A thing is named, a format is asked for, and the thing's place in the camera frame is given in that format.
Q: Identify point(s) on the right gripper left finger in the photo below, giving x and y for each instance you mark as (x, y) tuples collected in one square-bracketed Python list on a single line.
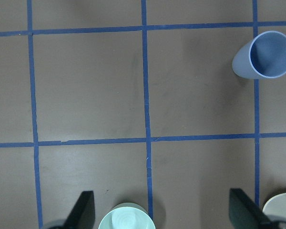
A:
[(82, 216)]

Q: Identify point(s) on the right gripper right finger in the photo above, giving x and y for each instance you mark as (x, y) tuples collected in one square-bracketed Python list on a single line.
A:
[(244, 213)]

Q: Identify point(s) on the blue cup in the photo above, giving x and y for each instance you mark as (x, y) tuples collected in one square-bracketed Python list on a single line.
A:
[(264, 57)]

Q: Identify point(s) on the cream white toaster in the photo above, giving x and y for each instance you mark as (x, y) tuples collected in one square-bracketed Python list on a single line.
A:
[(275, 207)]

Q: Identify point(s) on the mint green bowl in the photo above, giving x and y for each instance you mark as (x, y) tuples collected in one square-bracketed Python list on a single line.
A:
[(127, 216)]

